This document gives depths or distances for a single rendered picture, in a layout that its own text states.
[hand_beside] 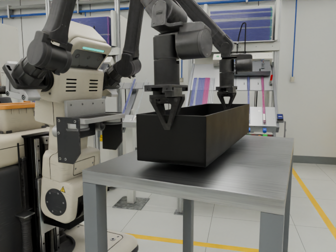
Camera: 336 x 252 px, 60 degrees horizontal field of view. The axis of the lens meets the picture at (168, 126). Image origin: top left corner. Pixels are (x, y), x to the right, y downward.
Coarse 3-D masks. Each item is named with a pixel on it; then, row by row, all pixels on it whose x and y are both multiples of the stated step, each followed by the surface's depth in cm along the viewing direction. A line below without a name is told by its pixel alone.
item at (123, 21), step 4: (84, 16) 297; (88, 16) 296; (92, 16) 295; (96, 16) 294; (100, 16) 293; (120, 16) 290; (120, 20) 291; (124, 20) 301; (120, 24) 291; (124, 24) 301; (120, 28) 291; (124, 28) 301; (120, 32) 291; (124, 32) 302; (120, 36) 292; (124, 36) 302; (120, 40) 292; (124, 40) 302; (120, 44) 292; (108, 56) 296; (124, 80) 306; (128, 80) 317; (128, 92) 326; (128, 100) 327
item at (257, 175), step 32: (128, 160) 78; (224, 160) 78; (256, 160) 78; (288, 160) 78; (96, 192) 69; (160, 192) 61; (192, 192) 58; (224, 192) 55; (256, 192) 54; (288, 192) 113; (96, 224) 69; (192, 224) 135; (288, 224) 115
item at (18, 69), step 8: (8, 64) 88; (16, 64) 90; (24, 64) 87; (8, 72) 86; (16, 72) 88; (24, 72) 87; (32, 72) 87; (40, 72) 89; (16, 80) 88; (24, 80) 88; (32, 80) 89; (40, 80) 91; (16, 88) 87; (24, 88) 89; (32, 88) 92; (40, 88) 95
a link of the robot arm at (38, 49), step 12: (60, 0) 82; (72, 0) 84; (60, 12) 82; (72, 12) 85; (48, 24) 83; (60, 24) 83; (36, 36) 82; (48, 36) 82; (60, 36) 84; (36, 48) 82; (48, 48) 82; (36, 60) 81; (48, 60) 82; (60, 72) 90
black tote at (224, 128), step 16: (192, 112) 103; (208, 112) 120; (224, 112) 77; (240, 112) 97; (144, 128) 68; (160, 128) 66; (176, 128) 65; (192, 128) 63; (208, 128) 64; (224, 128) 77; (240, 128) 98; (144, 144) 69; (160, 144) 67; (176, 144) 65; (192, 144) 64; (208, 144) 64; (224, 144) 78; (144, 160) 69; (160, 160) 67; (176, 160) 66; (192, 160) 64; (208, 160) 65
